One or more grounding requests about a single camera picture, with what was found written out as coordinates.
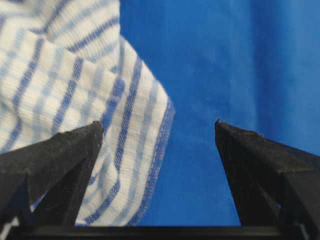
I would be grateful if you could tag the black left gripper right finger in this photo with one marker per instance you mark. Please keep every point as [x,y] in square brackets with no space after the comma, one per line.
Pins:
[272,184]

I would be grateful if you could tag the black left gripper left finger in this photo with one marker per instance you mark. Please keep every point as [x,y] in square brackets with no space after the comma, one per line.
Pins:
[45,183]

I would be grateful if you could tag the blue white checked towel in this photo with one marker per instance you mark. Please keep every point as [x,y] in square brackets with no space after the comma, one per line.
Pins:
[64,64]

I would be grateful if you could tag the blue table cloth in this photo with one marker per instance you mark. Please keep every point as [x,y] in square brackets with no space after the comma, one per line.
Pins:
[254,64]

